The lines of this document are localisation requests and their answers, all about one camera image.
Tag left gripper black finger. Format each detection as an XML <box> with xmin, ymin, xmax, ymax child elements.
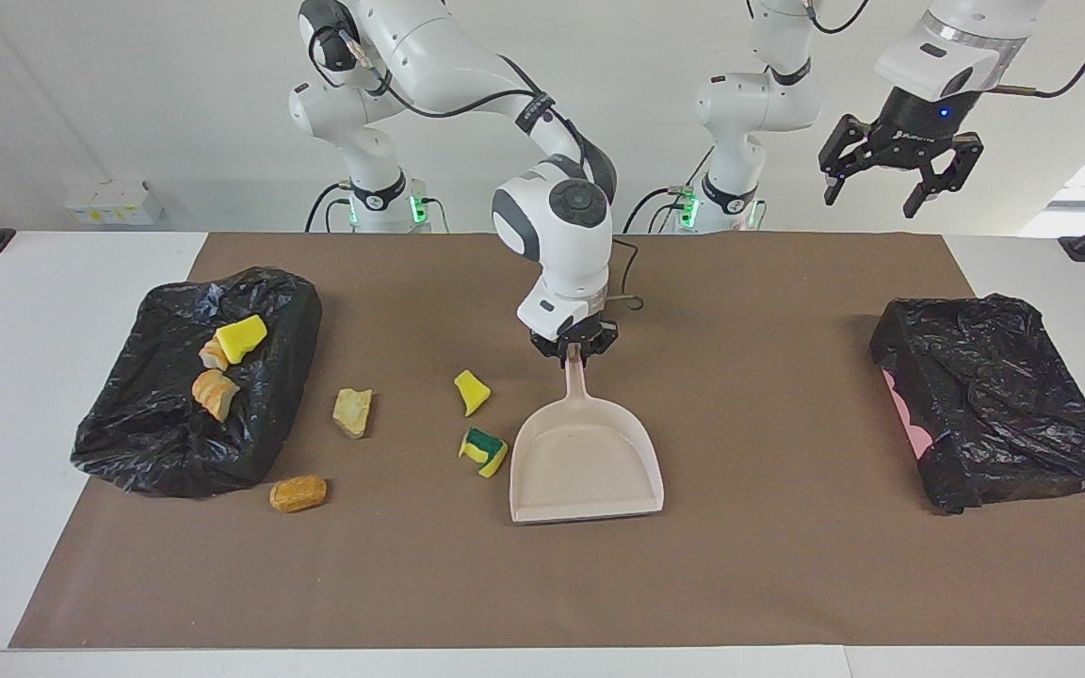
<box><xmin>818</xmin><ymin>113</ymin><xmax>878</xmax><ymax>206</ymax></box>
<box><xmin>902</xmin><ymin>134</ymin><xmax>984</xmax><ymax>219</ymax></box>

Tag small yellow sponge wedge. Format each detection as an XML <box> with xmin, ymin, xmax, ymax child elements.
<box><xmin>453</xmin><ymin>370</ymin><xmax>493</xmax><ymax>418</ymax></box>

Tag beige plastic dustpan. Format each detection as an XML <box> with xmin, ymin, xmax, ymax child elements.
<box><xmin>509</xmin><ymin>343</ymin><xmax>665</xmax><ymax>524</ymax></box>

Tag yellow and green sponge piece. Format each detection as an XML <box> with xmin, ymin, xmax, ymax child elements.
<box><xmin>459</xmin><ymin>428</ymin><xmax>510</xmax><ymax>478</ymax></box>

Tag pale yellow sponge chunk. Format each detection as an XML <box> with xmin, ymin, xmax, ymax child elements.
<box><xmin>332</xmin><ymin>387</ymin><xmax>374</xmax><ymax>441</ymax></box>

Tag orange brown sponge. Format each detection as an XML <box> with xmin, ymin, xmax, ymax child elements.
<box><xmin>268</xmin><ymin>475</ymin><xmax>329</xmax><ymax>514</ymax></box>

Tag large yellow sponge chunk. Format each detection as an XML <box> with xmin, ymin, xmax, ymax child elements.
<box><xmin>215</xmin><ymin>314</ymin><xmax>269</xmax><ymax>365</ymax></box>

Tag left black trash bag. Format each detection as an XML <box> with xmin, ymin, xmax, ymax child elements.
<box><xmin>869</xmin><ymin>294</ymin><xmax>1085</xmax><ymax>515</ymax></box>

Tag black trash bag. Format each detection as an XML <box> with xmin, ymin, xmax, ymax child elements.
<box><xmin>70</xmin><ymin>266</ymin><xmax>324</xmax><ymax>499</ymax></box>
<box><xmin>869</xmin><ymin>294</ymin><xmax>1085</xmax><ymax>515</ymax></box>

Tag right black trash bag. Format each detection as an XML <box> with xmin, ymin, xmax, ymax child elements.
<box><xmin>70</xmin><ymin>266</ymin><xmax>324</xmax><ymax>499</ymax></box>

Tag brown table mat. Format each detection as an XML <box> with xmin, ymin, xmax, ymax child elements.
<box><xmin>8</xmin><ymin>233</ymin><xmax>1085</xmax><ymax>649</ymax></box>

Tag black cable at left base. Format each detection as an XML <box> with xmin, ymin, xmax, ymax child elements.
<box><xmin>623</xmin><ymin>146</ymin><xmax>715</xmax><ymax>234</ymax></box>

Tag black cable at base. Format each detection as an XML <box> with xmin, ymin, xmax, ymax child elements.
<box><xmin>303</xmin><ymin>182</ymin><xmax>357</xmax><ymax>234</ymax></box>
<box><xmin>623</xmin><ymin>146</ymin><xmax>715</xmax><ymax>234</ymax></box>

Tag black cable at right base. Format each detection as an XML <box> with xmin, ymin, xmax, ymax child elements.
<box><xmin>303</xmin><ymin>182</ymin><xmax>357</xmax><ymax>234</ymax></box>

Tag white wall power box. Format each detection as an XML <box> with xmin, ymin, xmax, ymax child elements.
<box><xmin>62</xmin><ymin>181</ymin><xmax>165</xmax><ymax>227</ymax></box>

